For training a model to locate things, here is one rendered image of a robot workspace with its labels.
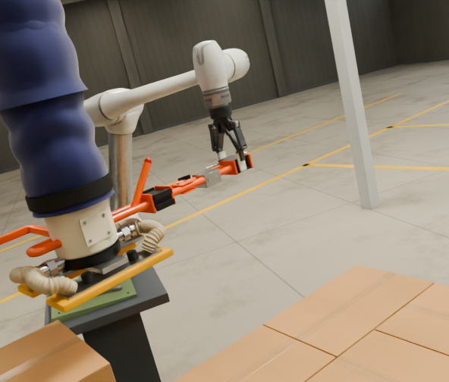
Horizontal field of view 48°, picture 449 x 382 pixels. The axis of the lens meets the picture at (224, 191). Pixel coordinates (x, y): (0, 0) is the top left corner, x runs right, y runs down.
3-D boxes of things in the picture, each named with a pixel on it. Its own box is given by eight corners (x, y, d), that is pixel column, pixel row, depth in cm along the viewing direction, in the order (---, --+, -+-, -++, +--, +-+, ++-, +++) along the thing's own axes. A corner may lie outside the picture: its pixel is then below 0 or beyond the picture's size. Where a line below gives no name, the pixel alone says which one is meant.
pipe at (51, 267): (56, 299, 121) (48, 277, 120) (17, 282, 139) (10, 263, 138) (167, 242, 142) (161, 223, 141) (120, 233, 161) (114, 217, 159)
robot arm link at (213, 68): (221, 88, 163) (239, 82, 174) (209, 39, 159) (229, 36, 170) (193, 94, 168) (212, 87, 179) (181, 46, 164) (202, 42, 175)
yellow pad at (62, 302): (64, 314, 120) (58, 295, 119) (47, 305, 128) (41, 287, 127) (174, 255, 142) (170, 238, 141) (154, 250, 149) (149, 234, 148)
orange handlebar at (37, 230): (-8, 281, 120) (-13, 267, 119) (-45, 264, 142) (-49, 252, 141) (253, 164, 178) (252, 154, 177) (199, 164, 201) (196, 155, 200)
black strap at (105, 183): (51, 215, 121) (46, 199, 120) (15, 210, 138) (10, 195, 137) (130, 184, 135) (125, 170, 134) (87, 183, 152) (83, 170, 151)
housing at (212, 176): (208, 188, 164) (204, 175, 163) (194, 188, 169) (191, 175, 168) (223, 181, 168) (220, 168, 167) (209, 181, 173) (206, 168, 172)
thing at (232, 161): (237, 174, 171) (233, 161, 170) (221, 174, 177) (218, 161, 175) (253, 167, 177) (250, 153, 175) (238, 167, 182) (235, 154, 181)
